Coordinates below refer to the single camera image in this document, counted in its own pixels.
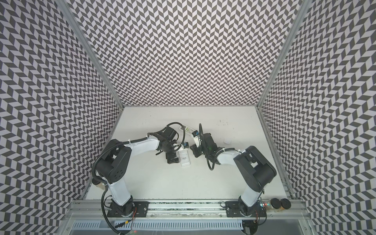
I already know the small white remote control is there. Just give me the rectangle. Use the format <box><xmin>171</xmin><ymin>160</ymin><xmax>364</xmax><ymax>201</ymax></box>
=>
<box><xmin>178</xmin><ymin>149</ymin><xmax>191</xmax><ymax>167</ymax></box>

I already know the white battery cover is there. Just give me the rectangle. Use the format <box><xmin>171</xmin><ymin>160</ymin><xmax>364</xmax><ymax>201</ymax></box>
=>
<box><xmin>224</xmin><ymin>138</ymin><xmax>232</xmax><ymax>145</ymax></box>

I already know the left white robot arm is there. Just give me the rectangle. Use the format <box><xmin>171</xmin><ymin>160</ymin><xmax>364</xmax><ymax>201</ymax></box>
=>
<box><xmin>91</xmin><ymin>127</ymin><xmax>188</xmax><ymax>216</ymax></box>

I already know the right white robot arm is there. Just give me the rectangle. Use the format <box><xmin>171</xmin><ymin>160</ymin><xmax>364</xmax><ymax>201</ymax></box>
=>
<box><xmin>190</xmin><ymin>131</ymin><xmax>277</xmax><ymax>217</ymax></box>

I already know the white remote with green buttons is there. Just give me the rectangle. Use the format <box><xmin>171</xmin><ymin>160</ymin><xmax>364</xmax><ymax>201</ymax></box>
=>
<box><xmin>183</xmin><ymin>125</ymin><xmax>196</xmax><ymax>136</ymax></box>

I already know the brown jar black lid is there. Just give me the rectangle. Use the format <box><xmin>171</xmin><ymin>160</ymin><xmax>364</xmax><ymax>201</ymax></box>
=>
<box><xmin>96</xmin><ymin>183</ymin><xmax>106</xmax><ymax>191</ymax></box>

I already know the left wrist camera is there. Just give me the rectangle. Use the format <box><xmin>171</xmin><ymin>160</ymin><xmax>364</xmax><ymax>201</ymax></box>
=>
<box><xmin>173</xmin><ymin>142</ymin><xmax>189</xmax><ymax>152</ymax></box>

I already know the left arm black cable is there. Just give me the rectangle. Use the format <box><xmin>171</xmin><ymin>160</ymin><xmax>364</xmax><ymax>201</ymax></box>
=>
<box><xmin>152</xmin><ymin>121</ymin><xmax>186</xmax><ymax>147</ymax></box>

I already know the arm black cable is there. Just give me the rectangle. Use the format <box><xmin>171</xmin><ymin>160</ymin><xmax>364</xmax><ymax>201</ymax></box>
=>
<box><xmin>152</xmin><ymin>121</ymin><xmax>186</xmax><ymax>147</ymax></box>
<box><xmin>198</xmin><ymin>123</ymin><xmax>236</xmax><ymax>171</ymax></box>

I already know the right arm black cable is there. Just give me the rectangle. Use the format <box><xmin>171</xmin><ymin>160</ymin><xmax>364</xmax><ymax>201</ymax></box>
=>
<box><xmin>198</xmin><ymin>123</ymin><xmax>236</xmax><ymax>171</ymax></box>

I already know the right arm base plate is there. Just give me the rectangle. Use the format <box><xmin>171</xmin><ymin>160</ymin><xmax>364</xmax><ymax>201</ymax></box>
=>
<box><xmin>224</xmin><ymin>201</ymin><xmax>267</xmax><ymax>218</ymax></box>

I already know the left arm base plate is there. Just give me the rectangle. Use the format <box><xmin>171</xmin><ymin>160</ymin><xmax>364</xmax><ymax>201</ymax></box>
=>
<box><xmin>107</xmin><ymin>201</ymin><xmax>149</xmax><ymax>218</ymax></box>

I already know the aluminium front rail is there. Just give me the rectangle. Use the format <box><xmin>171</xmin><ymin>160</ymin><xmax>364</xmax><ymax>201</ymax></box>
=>
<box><xmin>64</xmin><ymin>199</ymin><xmax>310</xmax><ymax>220</ymax></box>

